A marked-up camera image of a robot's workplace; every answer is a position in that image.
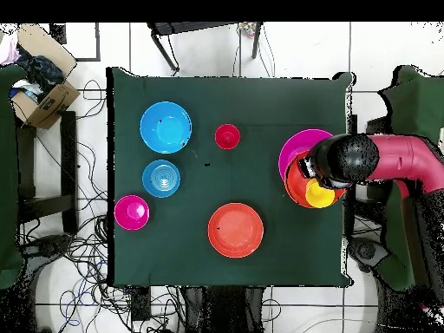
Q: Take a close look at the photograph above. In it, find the dark blue cloth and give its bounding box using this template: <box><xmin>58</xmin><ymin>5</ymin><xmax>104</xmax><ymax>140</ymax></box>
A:
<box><xmin>15</xmin><ymin>48</ymin><xmax>65</xmax><ymax>101</ymax></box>

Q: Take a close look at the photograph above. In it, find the small blue bowl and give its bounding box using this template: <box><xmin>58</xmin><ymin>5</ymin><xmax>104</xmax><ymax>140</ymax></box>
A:
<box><xmin>141</xmin><ymin>159</ymin><xmax>181</xmax><ymax>199</ymax></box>

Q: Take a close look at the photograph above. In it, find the yellow cup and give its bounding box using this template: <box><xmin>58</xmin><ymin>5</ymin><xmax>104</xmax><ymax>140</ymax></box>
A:
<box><xmin>304</xmin><ymin>178</ymin><xmax>336</xmax><ymax>209</ymax></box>

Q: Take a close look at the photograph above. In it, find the colourful small objects pile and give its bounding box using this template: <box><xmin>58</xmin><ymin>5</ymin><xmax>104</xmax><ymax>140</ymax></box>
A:
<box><xmin>238</xmin><ymin>22</ymin><xmax>258</xmax><ymax>39</ymax></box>

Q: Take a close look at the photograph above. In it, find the black pedestal leg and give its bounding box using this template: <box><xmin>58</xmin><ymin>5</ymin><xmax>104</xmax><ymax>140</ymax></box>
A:
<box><xmin>18</xmin><ymin>233</ymin><xmax>75</xmax><ymax>270</ymax></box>
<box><xmin>346</xmin><ymin>235</ymin><xmax>391</xmax><ymax>275</ymax></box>

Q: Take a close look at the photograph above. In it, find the large blue bowl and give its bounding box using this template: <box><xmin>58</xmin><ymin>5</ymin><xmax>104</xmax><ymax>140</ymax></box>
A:
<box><xmin>139</xmin><ymin>101</ymin><xmax>193</xmax><ymax>154</ymax></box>

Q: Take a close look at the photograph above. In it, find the cardboard box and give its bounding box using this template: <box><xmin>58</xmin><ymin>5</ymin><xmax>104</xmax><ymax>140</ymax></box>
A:
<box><xmin>10</xmin><ymin>23</ymin><xmax>82</xmax><ymax>130</ymax></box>

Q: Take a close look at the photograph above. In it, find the black stool frame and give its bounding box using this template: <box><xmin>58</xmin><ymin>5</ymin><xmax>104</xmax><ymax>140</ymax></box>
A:
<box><xmin>147</xmin><ymin>22</ymin><xmax>263</xmax><ymax>75</ymax></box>

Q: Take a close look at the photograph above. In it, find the small magenta bowl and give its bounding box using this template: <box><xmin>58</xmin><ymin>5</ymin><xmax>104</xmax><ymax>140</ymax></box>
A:
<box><xmin>114</xmin><ymin>194</ymin><xmax>151</xmax><ymax>232</ymax></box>

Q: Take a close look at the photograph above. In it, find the large pink bowl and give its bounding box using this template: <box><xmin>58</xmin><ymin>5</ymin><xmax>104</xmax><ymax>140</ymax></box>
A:
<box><xmin>277</xmin><ymin>128</ymin><xmax>334</xmax><ymax>181</ymax></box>

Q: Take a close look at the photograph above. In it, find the tangle of black cables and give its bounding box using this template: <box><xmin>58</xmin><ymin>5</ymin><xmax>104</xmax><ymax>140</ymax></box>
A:
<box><xmin>34</xmin><ymin>79</ymin><xmax>185</xmax><ymax>333</ymax></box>

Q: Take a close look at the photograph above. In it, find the blue cable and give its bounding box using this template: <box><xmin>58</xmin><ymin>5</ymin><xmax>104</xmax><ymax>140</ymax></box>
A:
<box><xmin>58</xmin><ymin>259</ymin><xmax>108</xmax><ymax>329</ymax></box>

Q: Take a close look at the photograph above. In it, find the black rectangular box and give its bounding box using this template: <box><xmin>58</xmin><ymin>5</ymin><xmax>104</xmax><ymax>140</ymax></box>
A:
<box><xmin>131</xmin><ymin>287</ymin><xmax>152</xmax><ymax>322</ymax></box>

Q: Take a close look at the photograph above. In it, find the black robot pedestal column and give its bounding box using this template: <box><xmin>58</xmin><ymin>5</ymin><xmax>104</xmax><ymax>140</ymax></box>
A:
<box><xmin>180</xmin><ymin>285</ymin><xmax>268</xmax><ymax>333</ymax></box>

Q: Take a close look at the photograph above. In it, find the dark green tablecloth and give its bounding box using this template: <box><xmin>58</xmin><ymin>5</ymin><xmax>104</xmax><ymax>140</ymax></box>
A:
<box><xmin>106</xmin><ymin>66</ymin><xmax>354</xmax><ymax>288</ymax></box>

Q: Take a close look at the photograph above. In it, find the orange-red bowl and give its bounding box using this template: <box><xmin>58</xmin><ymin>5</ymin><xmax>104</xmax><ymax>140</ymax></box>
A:
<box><xmin>207</xmin><ymin>202</ymin><xmax>265</xmax><ymax>259</ymax></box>
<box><xmin>284</xmin><ymin>150</ymin><xmax>346</xmax><ymax>210</ymax></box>

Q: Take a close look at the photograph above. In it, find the red cup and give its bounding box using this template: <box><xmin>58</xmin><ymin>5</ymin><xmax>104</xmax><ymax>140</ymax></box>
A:
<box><xmin>214</xmin><ymin>123</ymin><xmax>241</xmax><ymax>151</ymax></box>

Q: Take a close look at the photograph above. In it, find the black bench frame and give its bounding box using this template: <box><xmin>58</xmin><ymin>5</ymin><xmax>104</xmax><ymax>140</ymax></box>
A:
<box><xmin>15</xmin><ymin>110</ymin><xmax>79</xmax><ymax>235</ymax></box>

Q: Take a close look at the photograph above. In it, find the green cloth covered table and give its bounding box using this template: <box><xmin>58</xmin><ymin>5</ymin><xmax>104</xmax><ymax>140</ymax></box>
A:
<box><xmin>366</xmin><ymin>64</ymin><xmax>444</xmax><ymax>292</ymax></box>
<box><xmin>0</xmin><ymin>63</ymin><xmax>27</xmax><ymax>291</ymax></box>

